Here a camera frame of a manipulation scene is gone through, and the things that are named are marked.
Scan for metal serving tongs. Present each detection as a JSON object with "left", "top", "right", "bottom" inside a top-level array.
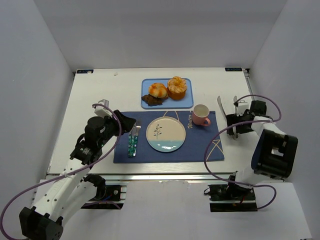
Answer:
[{"left": 217, "top": 95, "right": 239, "bottom": 140}]

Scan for sugared orange muffin bread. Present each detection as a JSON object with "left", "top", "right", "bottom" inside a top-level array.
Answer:
[{"left": 167, "top": 76, "right": 188, "bottom": 101}]

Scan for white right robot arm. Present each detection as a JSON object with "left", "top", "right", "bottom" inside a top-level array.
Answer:
[{"left": 225, "top": 99, "right": 298, "bottom": 193}]

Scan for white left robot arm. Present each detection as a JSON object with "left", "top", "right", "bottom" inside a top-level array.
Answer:
[{"left": 19, "top": 110, "right": 136, "bottom": 240}]

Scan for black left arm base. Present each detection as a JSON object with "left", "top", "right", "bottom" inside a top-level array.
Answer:
[{"left": 81, "top": 184, "right": 127, "bottom": 210}]

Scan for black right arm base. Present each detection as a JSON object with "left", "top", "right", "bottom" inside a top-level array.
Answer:
[{"left": 203, "top": 184, "right": 258, "bottom": 213}]

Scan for brown chocolate croissant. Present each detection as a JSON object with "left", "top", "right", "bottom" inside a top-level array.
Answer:
[{"left": 141, "top": 94, "right": 163, "bottom": 106}]

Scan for blue cloth placemat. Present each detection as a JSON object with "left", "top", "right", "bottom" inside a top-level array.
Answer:
[{"left": 113, "top": 111, "right": 219, "bottom": 164}]

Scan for cream and blue plate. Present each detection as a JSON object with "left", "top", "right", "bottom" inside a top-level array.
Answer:
[{"left": 146, "top": 116, "right": 186, "bottom": 153}]

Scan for round orange striped bun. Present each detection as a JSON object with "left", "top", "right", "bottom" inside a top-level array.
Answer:
[{"left": 148, "top": 82, "right": 168, "bottom": 98}]

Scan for pink ceramic mug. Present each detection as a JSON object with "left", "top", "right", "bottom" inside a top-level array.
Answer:
[{"left": 191, "top": 104, "right": 211, "bottom": 127}]

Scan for dark label sticker right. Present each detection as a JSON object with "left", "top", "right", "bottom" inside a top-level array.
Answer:
[{"left": 224, "top": 67, "right": 243, "bottom": 72}]

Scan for dark label sticker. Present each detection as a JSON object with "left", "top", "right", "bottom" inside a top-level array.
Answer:
[
  {"left": 76, "top": 69, "right": 94, "bottom": 74},
  {"left": 224, "top": 67, "right": 243, "bottom": 72}
]

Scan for light blue plastic tray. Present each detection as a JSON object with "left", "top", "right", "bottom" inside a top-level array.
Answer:
[{"left": 140, "top": 78, "right": 194, "bottom": 110}]

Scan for dark label sticker left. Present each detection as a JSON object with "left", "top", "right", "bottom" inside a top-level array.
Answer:
[{"left": 76, "top": 69, "right": 94, "bottom": 74}]

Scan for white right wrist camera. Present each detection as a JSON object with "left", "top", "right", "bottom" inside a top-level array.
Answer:
[{"left": 234, "top": 100, "right": 249, "bottom": 117}]

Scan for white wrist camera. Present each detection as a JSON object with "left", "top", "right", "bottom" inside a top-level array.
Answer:
[
  {"left": 234, "top": 100, "right": 249, "bottom": 117},
  {"left": 93, "top": 99, "right": 112, "bottom": 118}
]

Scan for fork with green handle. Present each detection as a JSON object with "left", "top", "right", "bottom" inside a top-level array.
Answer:
[{"left": 132, "top": 119, "right": 141, "bottom": 157}]

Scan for spoon with green handle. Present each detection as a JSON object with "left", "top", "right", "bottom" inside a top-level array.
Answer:
[{"left": 127, "top": 125, "right": 136, "bottom": 158}]

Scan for knife with green handle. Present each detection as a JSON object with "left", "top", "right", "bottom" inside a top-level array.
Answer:
[{"left": 130, "top": 123, "right": 137, "bottom": 157}]

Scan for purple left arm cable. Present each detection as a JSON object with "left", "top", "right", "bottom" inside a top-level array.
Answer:
[{"left": 0, "top": 103, "right": 123, "bottom": 238}]

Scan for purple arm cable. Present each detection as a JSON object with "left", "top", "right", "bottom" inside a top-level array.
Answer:
[
  {"left": 0, "top": 103, "right": 123, "bottom": 238},
  {"left": 203, "top": 94, "right": 284, "bottom": 210}
]

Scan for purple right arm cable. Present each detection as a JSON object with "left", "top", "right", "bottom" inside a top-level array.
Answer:
[{"left": 203, "top": 94, "right": 284, "bottom": 210}]

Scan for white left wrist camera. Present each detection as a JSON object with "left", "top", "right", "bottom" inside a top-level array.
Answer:
[{"left": 93, "top": 99, "right": 112, "bottom": 118}]

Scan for aluminium table rail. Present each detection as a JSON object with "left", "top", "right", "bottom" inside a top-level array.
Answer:
[{"left": 46, "top": 171, "right": 285, "bottom": 183}]

